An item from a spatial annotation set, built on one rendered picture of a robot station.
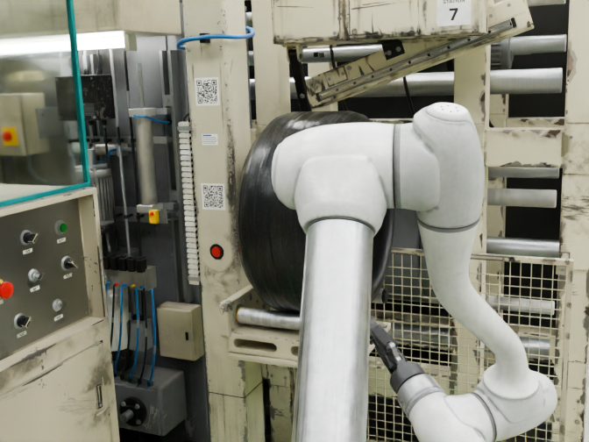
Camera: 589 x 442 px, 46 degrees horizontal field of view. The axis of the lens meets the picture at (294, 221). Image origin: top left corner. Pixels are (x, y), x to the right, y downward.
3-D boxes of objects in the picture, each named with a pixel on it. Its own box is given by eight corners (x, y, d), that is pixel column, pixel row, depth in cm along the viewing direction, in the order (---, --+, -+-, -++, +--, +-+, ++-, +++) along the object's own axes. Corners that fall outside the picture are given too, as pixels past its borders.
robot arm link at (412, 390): (411, 431, 141) (397, 409, 146) (450, 410, 143) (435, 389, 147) (405, 404, 136) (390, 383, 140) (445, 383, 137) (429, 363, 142)
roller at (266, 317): (239, 303, 196) (241, 318, 197) (232, 310, 192) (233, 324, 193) (358, 317, 182) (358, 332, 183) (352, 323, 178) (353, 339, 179)
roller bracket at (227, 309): (219, 337, 191) (217, 302, 189) (280, 295, 227) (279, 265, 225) (230, 338, 190) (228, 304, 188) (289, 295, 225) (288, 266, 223)
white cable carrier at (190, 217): (188, 283, 207) (177, 121, 197) (197, 279, 211) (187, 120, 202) (202, 285, 205) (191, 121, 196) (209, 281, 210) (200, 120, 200)
